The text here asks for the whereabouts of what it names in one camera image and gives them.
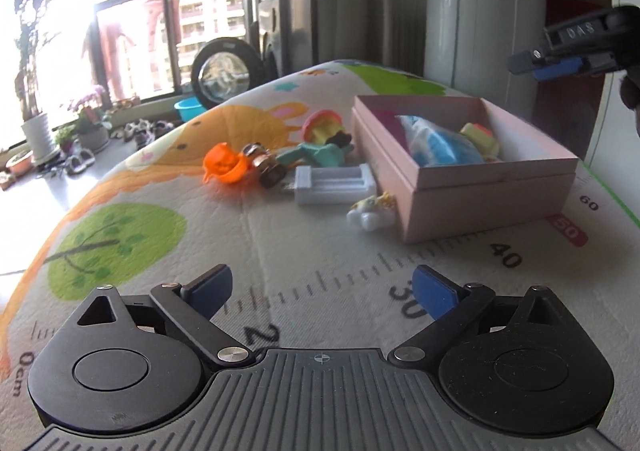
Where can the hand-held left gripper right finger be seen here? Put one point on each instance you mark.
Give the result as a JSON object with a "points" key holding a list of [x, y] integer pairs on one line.
{"points": [[434, 290]]}

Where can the pink yellow cupcake toy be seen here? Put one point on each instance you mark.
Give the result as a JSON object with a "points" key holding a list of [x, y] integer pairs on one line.
{"points": [[322, 126]]}

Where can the patterned slippers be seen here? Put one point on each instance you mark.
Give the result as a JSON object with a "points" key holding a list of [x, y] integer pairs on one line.
{"points": [[145, 131]]}

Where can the pink flowering potted plant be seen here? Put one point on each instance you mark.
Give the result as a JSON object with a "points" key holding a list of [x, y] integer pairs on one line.
{"points": [[92, 128]]}

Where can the light sandals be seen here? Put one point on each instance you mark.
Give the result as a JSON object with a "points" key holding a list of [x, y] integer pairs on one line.
{"points": [[80, 163]]}

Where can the round black mirror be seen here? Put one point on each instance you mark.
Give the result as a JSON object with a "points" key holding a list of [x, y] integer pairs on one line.
{"points": [[225, 76]]}

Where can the small green potted plant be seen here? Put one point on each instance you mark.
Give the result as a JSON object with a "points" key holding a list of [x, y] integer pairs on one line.
{"points": [[65, 138]]}

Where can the brown toy car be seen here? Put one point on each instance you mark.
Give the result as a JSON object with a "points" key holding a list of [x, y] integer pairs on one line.
{"points": [[265, 165]]}

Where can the pink cardboard box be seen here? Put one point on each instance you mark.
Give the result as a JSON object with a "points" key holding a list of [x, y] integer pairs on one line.
{"points": [[480, 196]]}

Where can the blue plastic basin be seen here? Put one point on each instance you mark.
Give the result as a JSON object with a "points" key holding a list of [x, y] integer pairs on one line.
{"points": [[189, 110]]}

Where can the white unicorn toy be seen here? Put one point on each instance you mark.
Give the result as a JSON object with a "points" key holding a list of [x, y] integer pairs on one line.
{"points": [[370, 217]]}

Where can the tall plant in white pot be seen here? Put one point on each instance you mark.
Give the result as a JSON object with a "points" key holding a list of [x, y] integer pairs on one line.
{"points": [[39, 133]]}

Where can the teal plastic toy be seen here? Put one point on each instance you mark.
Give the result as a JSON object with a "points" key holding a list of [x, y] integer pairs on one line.
{"points": [[315, 153]]}

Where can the white standing air conditioner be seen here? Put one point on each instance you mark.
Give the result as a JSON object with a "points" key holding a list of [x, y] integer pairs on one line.
{"points": [[475, 6]]}

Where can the printed play mat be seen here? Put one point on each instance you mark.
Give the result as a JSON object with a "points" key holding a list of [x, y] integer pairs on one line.
{"points": [[165, 211]]}

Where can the person's right hand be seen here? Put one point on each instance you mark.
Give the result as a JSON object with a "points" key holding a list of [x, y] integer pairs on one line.
{"points": [[631, 93]]}

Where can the blue toy in clear bag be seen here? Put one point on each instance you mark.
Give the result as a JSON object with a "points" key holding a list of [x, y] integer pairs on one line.
{"points": [[440, 146]]}

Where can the yellow green toy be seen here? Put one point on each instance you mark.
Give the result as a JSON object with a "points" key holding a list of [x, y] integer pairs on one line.
{"points": [[482, 138]]}

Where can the orange plastic toy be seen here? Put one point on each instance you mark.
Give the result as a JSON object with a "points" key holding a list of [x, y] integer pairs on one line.
{"points": [[225, 166]]}

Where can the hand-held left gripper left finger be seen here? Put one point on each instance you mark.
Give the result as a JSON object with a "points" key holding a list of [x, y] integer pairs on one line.
{"points": [[214, 287]]}

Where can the terracotta plant pot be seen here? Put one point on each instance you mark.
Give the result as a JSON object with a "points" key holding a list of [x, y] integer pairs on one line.
{"points": [[19, 163]]}

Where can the hanging pink clothing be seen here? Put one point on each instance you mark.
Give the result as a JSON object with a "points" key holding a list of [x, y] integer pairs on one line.
{"points": [[117, 56]]}

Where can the grey white plastic toy bench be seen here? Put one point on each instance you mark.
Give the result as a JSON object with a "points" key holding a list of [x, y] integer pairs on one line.
{"points": [[332, 186]]}

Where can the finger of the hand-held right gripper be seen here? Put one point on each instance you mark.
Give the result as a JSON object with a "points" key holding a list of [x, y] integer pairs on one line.
{"points": [[555, 68]]}

